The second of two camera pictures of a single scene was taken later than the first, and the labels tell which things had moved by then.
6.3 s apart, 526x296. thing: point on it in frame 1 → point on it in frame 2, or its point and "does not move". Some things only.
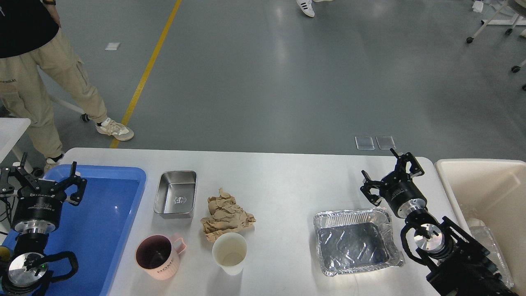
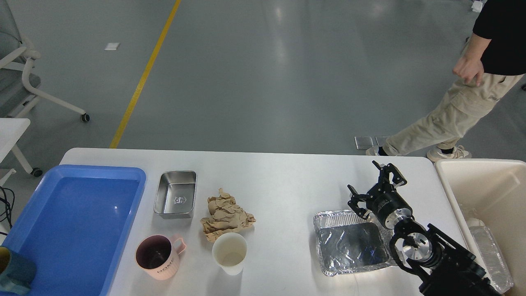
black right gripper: x=399 y=189 → x=387 y=204
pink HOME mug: x=158 y=256 does not move
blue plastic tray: x=95 y=230 does not move
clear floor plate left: x=364 y=142 does not move
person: x=33 y=53 → x=495 y=61
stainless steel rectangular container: x=176 y=194 does not move
